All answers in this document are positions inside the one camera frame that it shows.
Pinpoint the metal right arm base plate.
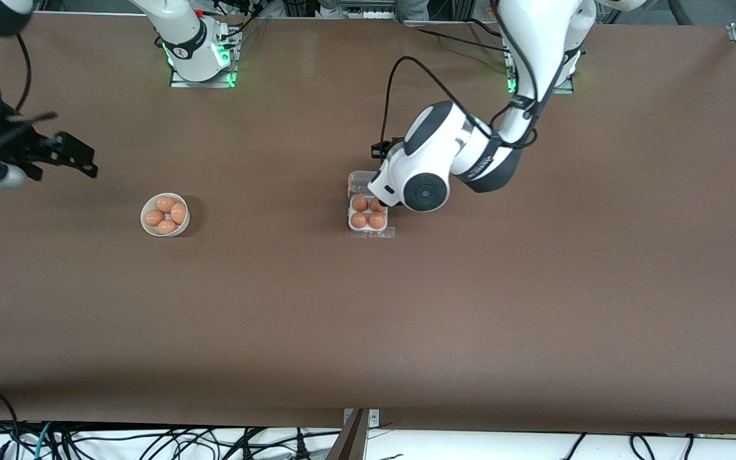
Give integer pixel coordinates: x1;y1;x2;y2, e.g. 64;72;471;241
170;26;238;89

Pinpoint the long black table cable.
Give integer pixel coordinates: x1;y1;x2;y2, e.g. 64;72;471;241
406;26;509;53

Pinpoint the silver bracket plate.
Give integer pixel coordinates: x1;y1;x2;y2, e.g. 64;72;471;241
342;409;380;430

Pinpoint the clear plastic egg box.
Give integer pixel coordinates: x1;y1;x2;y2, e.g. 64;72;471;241
347;171;391;234

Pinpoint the teal cable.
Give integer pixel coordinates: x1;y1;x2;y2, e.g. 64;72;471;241
33;422;53;460

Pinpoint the grey clothed person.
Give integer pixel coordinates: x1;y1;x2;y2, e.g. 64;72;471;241
394;0;431;20

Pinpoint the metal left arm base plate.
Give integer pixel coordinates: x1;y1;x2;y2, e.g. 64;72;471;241
507;35;575;95

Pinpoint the white round bowl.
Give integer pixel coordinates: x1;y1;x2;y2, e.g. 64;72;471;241
140;192;190;238

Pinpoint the black cable clamp left gripper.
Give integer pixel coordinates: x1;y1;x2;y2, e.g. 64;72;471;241
371;137;404;160

